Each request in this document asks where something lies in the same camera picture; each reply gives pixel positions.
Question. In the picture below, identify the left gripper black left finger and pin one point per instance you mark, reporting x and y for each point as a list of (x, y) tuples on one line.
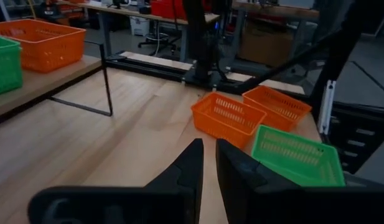
[(185, 186)]

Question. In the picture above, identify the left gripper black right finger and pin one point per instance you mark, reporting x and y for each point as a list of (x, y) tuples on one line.
[(241, 193)]

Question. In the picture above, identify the green plastic basket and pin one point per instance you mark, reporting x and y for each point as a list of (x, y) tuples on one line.
[(5, 65), (297, 158)]

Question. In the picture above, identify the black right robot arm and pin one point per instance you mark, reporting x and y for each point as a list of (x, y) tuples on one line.
[(199, 37)]

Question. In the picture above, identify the wooden shelf with black legs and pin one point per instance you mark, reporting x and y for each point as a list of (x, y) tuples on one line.
[(54, 81)]

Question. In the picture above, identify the orange plastic basket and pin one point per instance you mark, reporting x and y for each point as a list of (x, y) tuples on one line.
[(45, 43), (226, 119), (279, 107)]

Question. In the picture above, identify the black drawer cabinet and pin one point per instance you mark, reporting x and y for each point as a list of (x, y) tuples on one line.
[(356, 137)]

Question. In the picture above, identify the office chair base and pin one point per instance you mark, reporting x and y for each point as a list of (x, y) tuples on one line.
[(157, 40)]

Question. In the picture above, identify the brown cardboard box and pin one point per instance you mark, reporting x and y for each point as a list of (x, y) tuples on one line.
[(266, 43)]

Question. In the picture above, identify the white plastic bin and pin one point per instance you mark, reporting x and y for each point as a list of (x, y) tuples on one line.
[(139, 26)]

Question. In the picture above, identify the red storage bin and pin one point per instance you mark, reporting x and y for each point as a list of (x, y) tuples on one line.
[(166, 9)]

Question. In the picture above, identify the wooden workbench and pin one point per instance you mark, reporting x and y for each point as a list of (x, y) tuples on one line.
[(272, 10), (132, 14)]

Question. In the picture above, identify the white frame bracket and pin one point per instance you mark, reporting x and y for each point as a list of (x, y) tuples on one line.
[(327, 105)]

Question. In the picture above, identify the black frame strut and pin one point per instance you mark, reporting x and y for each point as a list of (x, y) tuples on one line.
[(288, 62)]

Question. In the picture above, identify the black frame post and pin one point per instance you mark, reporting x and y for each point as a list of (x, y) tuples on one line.
[(341, 46)]

